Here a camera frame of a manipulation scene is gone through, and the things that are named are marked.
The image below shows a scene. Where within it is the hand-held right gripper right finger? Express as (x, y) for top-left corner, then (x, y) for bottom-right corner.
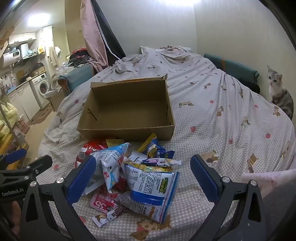
(190, 154), (264, 241)

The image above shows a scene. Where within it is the yellow snack packet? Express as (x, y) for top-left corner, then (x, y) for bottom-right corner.
(126, 162), (174, 174)

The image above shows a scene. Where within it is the pink snack packet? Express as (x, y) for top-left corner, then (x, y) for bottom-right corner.
(90, 189), (125, 214)

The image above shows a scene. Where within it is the brown chocolate snack bar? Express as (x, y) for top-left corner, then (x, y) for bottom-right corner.
(92, 205), (130, 227)

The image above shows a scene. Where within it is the small blue pink candy wrapper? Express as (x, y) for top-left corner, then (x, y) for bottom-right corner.
(141, 158), (182, 167)

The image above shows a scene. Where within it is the white patterned cloth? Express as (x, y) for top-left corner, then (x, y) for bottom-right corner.
(50, 66), (67, 91)

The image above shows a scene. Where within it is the white blue noodle packet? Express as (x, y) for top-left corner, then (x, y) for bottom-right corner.
(116, 191), (174, 224)
(124, 163), (181, 205)

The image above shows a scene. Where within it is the white text panel packet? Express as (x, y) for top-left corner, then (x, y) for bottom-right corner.
(127, 151), (148, 165)

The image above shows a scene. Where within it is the white basin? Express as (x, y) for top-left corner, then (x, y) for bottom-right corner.
(44, 89), (61, 99)

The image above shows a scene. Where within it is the white water heater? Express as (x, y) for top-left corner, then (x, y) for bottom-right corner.
(0, 49), (23, 69)

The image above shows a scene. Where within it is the pink printed cloth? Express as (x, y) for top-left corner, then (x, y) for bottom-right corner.
(240, 168), (296, 197)

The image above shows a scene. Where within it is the hanging towel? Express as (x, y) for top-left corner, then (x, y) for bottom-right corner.
(48, 46), (62, 67)

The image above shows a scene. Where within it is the pile of dark clothes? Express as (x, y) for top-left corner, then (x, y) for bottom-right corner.
(68, 46), (97, 67)

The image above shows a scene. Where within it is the white pillow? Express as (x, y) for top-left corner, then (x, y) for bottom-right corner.
(139, 46), (192, 55)

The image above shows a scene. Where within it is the cardboard box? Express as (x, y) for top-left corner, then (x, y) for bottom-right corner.
(77, 75), (175, 142)

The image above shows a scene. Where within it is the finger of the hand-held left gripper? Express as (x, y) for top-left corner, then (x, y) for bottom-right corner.
(22, 155), (53, 173)
(0, 148), (27, 164)

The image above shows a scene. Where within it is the white packet with red logo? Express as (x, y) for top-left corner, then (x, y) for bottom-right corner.
(84, 142), (131, 194)

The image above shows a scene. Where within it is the black hanging cloth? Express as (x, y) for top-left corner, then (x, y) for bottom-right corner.
(91, 0), (126, 67)

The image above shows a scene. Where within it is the grey white cat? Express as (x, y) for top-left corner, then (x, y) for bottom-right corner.
(267, 65), (295, 119)

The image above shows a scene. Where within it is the white wall cabinet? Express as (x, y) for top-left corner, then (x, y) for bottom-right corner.
(9, 32), (37, 45)

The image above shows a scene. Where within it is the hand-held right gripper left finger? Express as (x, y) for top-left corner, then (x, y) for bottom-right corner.
(14, 156), (97, 241)

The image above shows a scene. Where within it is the teal headboard cushion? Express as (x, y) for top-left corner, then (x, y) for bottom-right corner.
(203, 53), (260, 85)

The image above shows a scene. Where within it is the pink curtain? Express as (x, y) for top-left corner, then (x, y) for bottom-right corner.
(80, 0), (109, 72)

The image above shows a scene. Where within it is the teal sofa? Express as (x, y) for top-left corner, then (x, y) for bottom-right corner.
(57, 64), (96, 95)

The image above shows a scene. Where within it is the white kitchen base cabinet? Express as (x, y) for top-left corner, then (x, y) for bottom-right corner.
(7, 82), (41, 121)

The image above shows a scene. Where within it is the checked printed quilt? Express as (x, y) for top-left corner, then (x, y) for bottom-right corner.
(38, 46), (296, 241)

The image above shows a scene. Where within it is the red snack packet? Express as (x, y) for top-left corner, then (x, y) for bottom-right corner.
(74, 139), (109, 169)

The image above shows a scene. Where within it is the white washing machine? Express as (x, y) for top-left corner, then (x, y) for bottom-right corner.
(29, 72), (50, 110)

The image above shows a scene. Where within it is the yellow cloth bundle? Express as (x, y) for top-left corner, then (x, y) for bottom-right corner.
(0, 102), (18, 142)

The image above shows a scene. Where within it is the blue cartoon dog packet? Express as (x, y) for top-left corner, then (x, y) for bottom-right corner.
(137, 133), (175, 160)

